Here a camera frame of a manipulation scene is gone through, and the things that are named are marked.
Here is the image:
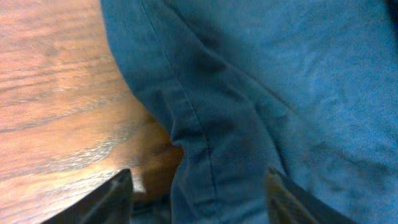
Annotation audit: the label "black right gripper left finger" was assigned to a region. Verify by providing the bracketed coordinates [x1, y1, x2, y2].
[44, 169, 133, 224]

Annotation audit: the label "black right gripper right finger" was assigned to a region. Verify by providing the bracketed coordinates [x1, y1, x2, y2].
[265, 168, 356, 224]

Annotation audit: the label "dark blue denim shorts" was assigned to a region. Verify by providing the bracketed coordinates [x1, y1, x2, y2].
[101, 0, 397, 223]

